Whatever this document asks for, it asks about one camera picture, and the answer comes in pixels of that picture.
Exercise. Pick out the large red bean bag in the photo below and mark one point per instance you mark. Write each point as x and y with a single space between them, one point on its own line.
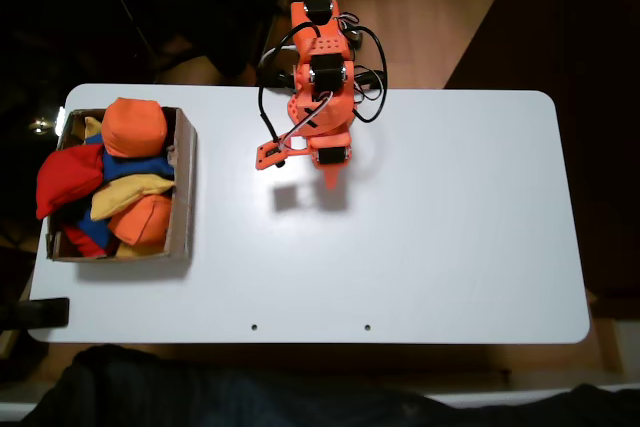
67 179

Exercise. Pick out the brown cardboard box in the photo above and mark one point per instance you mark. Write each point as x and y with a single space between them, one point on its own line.
182 187

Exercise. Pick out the blue bean bag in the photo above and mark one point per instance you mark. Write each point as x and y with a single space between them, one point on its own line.
97 227
140 168

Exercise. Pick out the large orange bean bag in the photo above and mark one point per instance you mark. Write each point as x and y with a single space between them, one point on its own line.
134 127

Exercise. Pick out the large yellow bean bag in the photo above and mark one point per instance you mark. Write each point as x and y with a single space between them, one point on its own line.
125 194

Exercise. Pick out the small red bean bag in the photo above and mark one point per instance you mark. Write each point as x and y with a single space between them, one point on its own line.
82 242

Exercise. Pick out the person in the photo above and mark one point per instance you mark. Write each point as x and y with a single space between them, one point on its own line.
250 397

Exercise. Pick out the black table clamp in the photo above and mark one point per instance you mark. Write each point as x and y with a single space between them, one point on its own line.
47 313

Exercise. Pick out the wooden table leg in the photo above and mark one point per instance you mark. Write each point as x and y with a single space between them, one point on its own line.
607 342

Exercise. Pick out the orange camera mount with camera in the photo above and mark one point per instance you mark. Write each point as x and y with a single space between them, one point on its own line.
270 156

